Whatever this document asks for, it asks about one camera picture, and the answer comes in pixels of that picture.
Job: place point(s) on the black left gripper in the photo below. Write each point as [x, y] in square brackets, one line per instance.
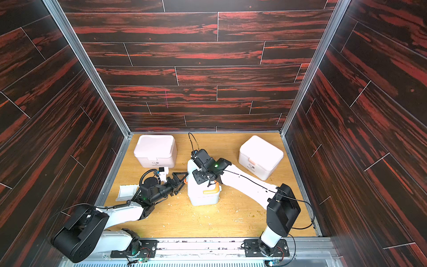
[173, 186]

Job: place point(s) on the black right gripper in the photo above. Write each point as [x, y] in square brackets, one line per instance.
[199, 175]

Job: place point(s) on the white orange handled box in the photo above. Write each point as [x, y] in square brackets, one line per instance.
[203, 194]

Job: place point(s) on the pink medicine chest box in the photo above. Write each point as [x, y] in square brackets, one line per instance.
[156, 150]

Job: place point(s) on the white pink first aid box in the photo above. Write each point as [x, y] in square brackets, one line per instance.
[260, 157]

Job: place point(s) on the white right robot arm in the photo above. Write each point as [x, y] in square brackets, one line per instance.
[282, 208]

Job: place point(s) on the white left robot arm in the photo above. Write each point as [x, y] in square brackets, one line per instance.
[87, 231]

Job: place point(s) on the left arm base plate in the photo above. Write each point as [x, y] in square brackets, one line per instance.
[142, 249]

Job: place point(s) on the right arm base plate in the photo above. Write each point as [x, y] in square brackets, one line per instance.
[255, 248]

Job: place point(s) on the aluminium frame rail left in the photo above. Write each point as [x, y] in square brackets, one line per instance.
[71, 37]

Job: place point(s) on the aluminium frame rail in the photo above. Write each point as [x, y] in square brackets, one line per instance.
[336, 17]
[71, 37]

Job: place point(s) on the aluminium frame rail right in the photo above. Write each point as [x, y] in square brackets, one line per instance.
[336, 17]

